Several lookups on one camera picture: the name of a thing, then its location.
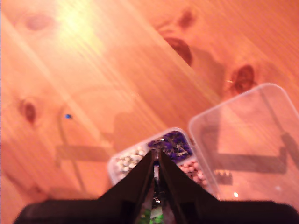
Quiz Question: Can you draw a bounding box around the clear plastic pin organiser box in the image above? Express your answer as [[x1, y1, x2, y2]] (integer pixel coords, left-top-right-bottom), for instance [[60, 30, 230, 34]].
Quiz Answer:
[[107, 83, 299, 202]]

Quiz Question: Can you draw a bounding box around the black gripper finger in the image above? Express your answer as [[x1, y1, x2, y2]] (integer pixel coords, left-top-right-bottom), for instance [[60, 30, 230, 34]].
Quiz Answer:
[[98, 151, 155, 210], [158, 152, 220, 217]]

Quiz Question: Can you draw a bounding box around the dark blue-headed push pin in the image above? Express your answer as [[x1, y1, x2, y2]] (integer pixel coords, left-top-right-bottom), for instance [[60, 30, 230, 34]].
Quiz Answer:
[[153, 158, 160, 178]]

